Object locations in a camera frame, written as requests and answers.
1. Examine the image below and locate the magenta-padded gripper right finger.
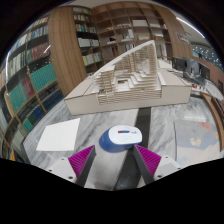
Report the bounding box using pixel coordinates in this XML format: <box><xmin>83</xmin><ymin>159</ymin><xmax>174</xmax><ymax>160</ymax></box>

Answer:
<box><xmin>132</xmin><ymin>144</ymin><xmax>183</xmax><ymax>186</ymax></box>

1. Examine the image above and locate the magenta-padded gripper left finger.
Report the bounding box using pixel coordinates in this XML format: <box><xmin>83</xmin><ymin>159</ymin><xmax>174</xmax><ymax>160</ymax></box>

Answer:
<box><xmin>46</xmin><ymin>145</ymin><xmax>98</xmax><ymax>188</ymax></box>

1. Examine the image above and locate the blue and white computer mouse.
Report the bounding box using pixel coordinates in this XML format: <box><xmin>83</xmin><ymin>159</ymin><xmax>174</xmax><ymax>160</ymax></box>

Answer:
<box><xmin>98</xmin><ymin>124</ymin><xmax>143</xmax><ymax>154</ymax></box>

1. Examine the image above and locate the white rectangular mouse pad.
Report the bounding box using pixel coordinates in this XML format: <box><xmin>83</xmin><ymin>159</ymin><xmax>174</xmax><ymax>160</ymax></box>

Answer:
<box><xmin>35</xmin><ymin>117</ymin><xmax>81</xmax><ymax>153</ymax></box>

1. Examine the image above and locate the colourful printed sheet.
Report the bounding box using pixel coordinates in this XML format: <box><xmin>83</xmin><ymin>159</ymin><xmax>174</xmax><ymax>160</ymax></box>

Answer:
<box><xmin>174</xmin><ymin>119</ymin><xmax>223</xmax><ymax>158</ymax></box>

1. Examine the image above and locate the pale wooden architectural model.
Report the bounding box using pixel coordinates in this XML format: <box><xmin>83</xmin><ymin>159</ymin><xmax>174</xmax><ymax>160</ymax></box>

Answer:
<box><xmin>63</xmin><ymin>39</ymin><xmax>193</xmax><ymax>116</ymax></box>

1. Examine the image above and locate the curved bookshelf with colourful books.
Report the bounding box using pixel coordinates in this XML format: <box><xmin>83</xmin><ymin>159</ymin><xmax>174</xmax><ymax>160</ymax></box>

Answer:
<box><xmin>0</xmin><ymin>14</ymin><xmax>65</xmax><ymax>161</ymax></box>

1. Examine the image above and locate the dark grey building model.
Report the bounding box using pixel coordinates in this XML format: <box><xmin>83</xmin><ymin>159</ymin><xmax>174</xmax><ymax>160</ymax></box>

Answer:
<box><xmin>171</xmin><ymin>56</ymin><xmax>211</xmax><ymax>80</ymax></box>

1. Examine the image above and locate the wooden bookshelf with white books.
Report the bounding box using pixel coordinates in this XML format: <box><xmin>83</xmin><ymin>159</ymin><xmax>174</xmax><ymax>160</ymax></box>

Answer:
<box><xmin>72</xmin><ymin>5</ymin><xmax>104</xmax><ymax>76</ymax></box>

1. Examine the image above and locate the group of small ceiling lights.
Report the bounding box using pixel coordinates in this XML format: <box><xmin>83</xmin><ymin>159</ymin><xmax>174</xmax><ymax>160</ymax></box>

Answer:
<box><xmin>191</xmin><ymin>44</ymin><xmax>222</xmax><ymax>65</ymax></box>

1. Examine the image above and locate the open wooden display shelf unit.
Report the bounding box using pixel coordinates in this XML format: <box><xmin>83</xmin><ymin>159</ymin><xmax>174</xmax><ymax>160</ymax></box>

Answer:
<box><xmin>91</xmin><ymin>1</ymin><xmax>174</xmax><ymax>64</ymax></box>

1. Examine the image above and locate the long ceiling light strip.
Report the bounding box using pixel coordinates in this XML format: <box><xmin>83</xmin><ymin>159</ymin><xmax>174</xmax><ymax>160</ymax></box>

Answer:
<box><xmin>175</xmin><ymin>16</ymin><xmax>205</xmax><ymax>38</ymax></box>

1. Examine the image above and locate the wall sign plaque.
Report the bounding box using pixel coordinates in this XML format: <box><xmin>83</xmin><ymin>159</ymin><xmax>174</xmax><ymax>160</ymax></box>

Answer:
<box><xmin>176</xmin><ymin>32</ymin><xmax>190</xmax><ymax>44</ymax></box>

